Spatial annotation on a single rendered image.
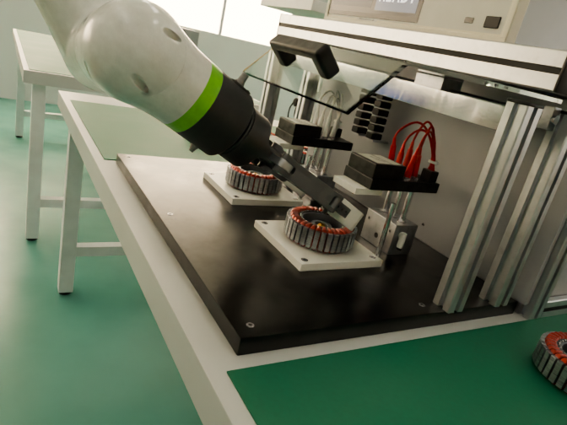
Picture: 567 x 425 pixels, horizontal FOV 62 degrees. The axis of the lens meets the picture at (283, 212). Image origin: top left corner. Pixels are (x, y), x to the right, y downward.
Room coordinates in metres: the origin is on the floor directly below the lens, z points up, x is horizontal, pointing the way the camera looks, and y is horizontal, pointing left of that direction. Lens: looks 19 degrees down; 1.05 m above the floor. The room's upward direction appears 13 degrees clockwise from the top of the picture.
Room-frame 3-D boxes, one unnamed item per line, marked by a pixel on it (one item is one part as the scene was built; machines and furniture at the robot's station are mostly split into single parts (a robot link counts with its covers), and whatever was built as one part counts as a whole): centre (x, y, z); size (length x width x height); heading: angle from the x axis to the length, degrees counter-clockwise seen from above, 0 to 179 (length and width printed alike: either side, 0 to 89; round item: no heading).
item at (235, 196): (0.90, 0.07, 0.78); 0.15 x 0.15 x 0.01; 33
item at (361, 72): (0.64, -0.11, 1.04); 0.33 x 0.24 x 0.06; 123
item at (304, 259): (0.70, -0.06, 0.78); 0.15 x 0.15 x 0.01; 33
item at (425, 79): (0.81, -0.19, 1.05); 0.06 x 0.04 x 0.04; 33
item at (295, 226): (0.70, -0.06, 0.80); 0.11 x 0.11 x 0.04
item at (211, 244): (0.81, -0.01, 0.76); 0.64 x 0.47 x 0.02; 33
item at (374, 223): (0.78, -0.18, 0.80); 0.07 x 0.05 x 0.06; 33
